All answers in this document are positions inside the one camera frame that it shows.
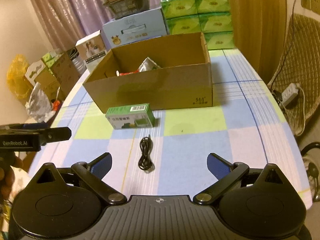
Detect brown cardboard box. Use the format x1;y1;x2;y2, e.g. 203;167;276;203
83;33;213;113

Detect green white medicine box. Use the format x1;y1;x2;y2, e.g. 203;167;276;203
105;103;156;129

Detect person's left hand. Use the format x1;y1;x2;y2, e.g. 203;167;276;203
1;151;23;203

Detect white humidifier product box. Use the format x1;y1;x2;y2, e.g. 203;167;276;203
75;30;107;73

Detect brown cardboard boxes on floor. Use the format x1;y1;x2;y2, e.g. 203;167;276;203
24;51;81;101

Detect light blue carton with handle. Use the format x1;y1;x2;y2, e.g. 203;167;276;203
102;7;168;48

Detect green tissue pack stack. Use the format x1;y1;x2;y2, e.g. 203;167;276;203
160;0;235;50

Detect white power strip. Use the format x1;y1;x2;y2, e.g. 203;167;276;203
280;83;299;109

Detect white plastic bag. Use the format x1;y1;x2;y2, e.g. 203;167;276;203
25;82;56;123

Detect purple curtain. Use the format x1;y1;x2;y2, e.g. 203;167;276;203
24;0;196;52

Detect black cable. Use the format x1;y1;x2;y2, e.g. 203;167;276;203
138;134;156;174

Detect silver foil pouch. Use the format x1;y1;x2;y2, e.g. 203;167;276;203
138;57;161;72

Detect quilted brown chair cushion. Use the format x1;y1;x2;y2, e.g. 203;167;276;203
268;13;319;137

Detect checked tablecloth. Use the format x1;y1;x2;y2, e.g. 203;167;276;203
29;49;312;207

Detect yellow plastic bag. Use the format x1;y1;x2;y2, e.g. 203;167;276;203
7;54;33;102

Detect wall power socket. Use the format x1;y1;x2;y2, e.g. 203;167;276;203
300;0;320;14

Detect red candy packet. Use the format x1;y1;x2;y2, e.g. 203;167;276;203
118;70;139;76

